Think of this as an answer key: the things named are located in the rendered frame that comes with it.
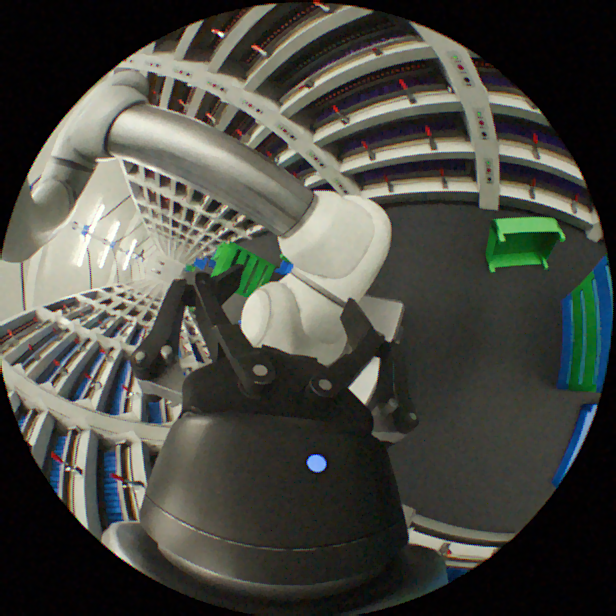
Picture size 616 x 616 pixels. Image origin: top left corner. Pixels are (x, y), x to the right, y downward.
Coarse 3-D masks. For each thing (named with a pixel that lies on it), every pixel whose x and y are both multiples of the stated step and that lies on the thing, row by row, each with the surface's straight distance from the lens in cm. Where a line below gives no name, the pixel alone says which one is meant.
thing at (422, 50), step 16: (384, 32) 88; (416, 32) 78; (336, 48) 88; (400, 48) 72; (416, 48) 70; (432, 48) 71; (352, 64) 73; (368, 64) 71; (384, 64) 71; (288, 80) 96; (320, 80) 77; (336, 80) 73; (304, 96) 78; (288, 112) 83
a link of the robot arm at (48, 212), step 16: (48, 192) 34; (64, 192) 38; (16, 208) 20; (32, 208) 23; (48, 208) 31; (64, 208) 37; (16, 224) 21; (32, 224) 24; (48, 224) 31; (64, 224) 40; (16, 240) 22; (32, 240) 25; (48, 240) 34; (16, 256) 24
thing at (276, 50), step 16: (288, 16) 94; (304, 16) 93; (320, 16) 81; (336, 16) 73; (352, 16) 74; (272, 32) 96; (288, 32) 92; (304, 32) 74; (320, 32) 74; (256, 48) 83; (272, 48) 85; (288, 48) 77; (256, 64) 89; (272, 64) 80; (240, 80) 91; (256, 80) 84
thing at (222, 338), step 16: (208, 288) 14; (208, 304) 12; (208, 320) 10; (224, 320) 10; (208, 336) 11; (224, 336) 8; (240, 336) 9; (208, 352) 12; (224, 352) 10; (240, 352) 8; (256, 352) 8; (240, 368) 7; (256, 368) 7; (272, 368) 7; (256, 384) 6; (272, 384) 7
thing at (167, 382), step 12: (168, 348) 8; (168, 360) 9; (156, 372) 9; (168, 372) 9; (180, 372) 8; (144, 384) 9; (156, 384) 8; (168, 384) 8; (180, 384) 8; (168, 396) 9; (180, 396) 8
